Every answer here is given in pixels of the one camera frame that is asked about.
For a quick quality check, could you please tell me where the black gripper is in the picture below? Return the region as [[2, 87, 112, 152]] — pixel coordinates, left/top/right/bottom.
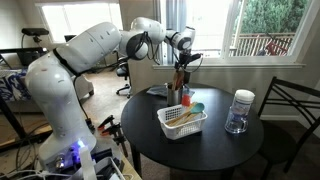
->
[[175, 49, 193, 78]]

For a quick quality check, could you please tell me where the light wooden spatula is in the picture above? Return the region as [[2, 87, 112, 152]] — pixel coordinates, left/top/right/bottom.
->
[[171, 71, 181, 92]]

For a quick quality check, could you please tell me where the dark brown wooden spatula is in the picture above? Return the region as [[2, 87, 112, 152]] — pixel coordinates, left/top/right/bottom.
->
[[179, 70, 186, 90]]

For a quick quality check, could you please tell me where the silver metal utensil holder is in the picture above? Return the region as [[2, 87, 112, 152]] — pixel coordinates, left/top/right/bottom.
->
[[165, 82, 183, 107]]

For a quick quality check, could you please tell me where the red silicone spatula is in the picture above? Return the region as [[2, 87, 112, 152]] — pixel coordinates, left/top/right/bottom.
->
[[181, 94, 192, 108]]

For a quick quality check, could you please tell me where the white plastic basket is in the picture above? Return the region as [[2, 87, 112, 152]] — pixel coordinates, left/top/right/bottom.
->
[[156, 103, 208, 141]]

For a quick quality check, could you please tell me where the blue grey cloth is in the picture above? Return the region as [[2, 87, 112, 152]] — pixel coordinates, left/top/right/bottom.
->
[[145, 83, 196, 98]]

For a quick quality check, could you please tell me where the wooden utensil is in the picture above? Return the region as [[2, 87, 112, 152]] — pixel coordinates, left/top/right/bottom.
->
[[165, 101, 198, 127], [169, 108, 196, 128]]

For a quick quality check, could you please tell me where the grey blue curtain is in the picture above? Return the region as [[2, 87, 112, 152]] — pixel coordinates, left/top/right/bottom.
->
[[159, 0, 188, 66]]

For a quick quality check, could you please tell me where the black office chair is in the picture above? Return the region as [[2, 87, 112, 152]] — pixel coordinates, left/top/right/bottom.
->
[[115, 56, 133, 99]]

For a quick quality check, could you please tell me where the clear plastic jar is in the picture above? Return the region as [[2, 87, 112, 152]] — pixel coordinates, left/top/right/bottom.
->
[[229, 88, 256, 129]]

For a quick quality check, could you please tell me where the wooden deck railing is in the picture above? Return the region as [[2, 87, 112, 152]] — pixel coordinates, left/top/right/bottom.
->
[[229, 32, 296, 58]]

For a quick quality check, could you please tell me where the clear glass mug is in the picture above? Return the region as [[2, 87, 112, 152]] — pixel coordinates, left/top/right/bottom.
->
[[224, 105, 249, 135]]

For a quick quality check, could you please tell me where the black round table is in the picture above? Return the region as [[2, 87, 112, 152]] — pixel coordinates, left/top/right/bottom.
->
[[120, 83, 265, 180]]

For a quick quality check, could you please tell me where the black bar clamp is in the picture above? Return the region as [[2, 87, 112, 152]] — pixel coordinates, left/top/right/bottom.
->
[[101, 122, 129, 158]]

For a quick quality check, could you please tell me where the orange black clamp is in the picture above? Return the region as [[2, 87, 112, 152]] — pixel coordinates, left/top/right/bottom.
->
[[97, 114, 115, 132]]

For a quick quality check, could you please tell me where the white rounded furniture piece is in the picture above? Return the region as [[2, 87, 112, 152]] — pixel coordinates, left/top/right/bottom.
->
[[74, 73, 95, 101]]

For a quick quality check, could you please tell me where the red outdoor chair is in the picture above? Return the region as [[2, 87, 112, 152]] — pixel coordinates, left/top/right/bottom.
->
[[264, 33, 289, 57]]

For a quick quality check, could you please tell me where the green tree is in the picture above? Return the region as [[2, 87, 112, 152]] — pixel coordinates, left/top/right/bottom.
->
[[239, 0, 311, 34]]

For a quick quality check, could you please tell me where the plywood mounting board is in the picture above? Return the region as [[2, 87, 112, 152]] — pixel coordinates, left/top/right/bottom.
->
[[89, 133, 144, 180]]

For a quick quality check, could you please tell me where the black metal chair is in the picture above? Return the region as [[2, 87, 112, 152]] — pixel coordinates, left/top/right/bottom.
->
[[258, 75, 320, 180]]

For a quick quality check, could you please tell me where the small bright window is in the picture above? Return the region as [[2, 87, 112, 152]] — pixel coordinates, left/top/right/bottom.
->
[[34, 1, 123, 44]]

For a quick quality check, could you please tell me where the black desk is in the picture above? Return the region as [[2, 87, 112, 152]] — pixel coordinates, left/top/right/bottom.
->
[[0, 46, 48, 68]]

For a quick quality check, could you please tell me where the blue white patterned fabric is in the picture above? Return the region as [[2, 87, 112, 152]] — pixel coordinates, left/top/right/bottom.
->
[[0, 68, 31, 103]]

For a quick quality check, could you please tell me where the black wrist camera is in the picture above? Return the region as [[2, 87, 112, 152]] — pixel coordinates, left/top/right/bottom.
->
[[188, 52, 203, 63]]

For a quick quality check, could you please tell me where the teal spatula wooden handle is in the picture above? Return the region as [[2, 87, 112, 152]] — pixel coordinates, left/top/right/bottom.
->
[[173, 102, 206, 128]]

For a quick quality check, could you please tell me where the large white window frame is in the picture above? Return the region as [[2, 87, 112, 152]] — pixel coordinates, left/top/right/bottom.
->
[[153, 0, 320, 71]]

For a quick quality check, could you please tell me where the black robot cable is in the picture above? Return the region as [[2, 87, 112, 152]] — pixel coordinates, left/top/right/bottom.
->
[[71, 31, 163, 134]]

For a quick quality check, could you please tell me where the black camera on stand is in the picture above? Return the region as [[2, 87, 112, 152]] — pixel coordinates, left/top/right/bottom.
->
[[20, 27, 50, 44]]

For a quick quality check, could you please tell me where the black metal stand frame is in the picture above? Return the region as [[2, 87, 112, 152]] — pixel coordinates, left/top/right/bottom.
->
[[0, 94, 54, 153]]

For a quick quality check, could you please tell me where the white cable bundle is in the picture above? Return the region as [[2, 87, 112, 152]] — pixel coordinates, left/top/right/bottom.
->
[[0, 169, 51, 180]]

